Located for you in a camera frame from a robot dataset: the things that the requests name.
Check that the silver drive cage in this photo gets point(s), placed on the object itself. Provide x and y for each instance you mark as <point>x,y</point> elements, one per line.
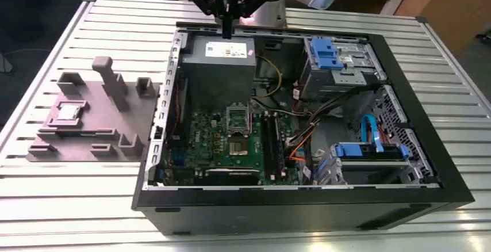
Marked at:
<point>344,79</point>

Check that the green motherboard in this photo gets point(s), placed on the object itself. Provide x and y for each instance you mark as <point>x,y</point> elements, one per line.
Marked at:
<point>207,154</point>

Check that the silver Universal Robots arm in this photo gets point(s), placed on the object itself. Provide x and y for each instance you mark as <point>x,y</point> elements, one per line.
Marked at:
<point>269,16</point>

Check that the blue plastic drive bracket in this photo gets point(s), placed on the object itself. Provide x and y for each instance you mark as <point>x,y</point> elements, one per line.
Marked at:
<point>325,53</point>

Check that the brown wooden cabinet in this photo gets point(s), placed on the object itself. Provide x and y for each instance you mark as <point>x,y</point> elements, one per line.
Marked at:
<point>456,10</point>

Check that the silver CPU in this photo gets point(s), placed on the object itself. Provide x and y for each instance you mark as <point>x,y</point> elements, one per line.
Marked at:
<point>68,112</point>

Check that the hard disk in blue carrier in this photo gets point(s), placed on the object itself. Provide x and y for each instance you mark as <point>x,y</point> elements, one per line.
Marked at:
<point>351,150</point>

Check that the grey power supply unit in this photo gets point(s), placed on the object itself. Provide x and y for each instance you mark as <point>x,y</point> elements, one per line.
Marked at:
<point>215,76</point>

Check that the silver disk bay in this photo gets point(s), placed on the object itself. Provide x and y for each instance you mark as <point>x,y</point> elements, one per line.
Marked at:
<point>416,173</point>

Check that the grey plastic parts rack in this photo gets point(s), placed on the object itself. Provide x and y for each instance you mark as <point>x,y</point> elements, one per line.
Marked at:
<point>103,119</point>

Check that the CPU socket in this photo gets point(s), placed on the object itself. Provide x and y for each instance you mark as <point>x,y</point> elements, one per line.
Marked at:
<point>237,147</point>

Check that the blue VGA port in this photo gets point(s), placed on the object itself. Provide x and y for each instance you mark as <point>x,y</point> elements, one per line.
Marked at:
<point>160,175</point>

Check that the black PC case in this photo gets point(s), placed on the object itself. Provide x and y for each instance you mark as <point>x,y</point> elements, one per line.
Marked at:
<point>268,206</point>

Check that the black graphics card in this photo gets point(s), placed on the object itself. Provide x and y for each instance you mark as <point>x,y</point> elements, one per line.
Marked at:
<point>229,177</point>

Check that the black RAM slot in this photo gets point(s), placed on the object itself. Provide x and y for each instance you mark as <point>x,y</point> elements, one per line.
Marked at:
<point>267,148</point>

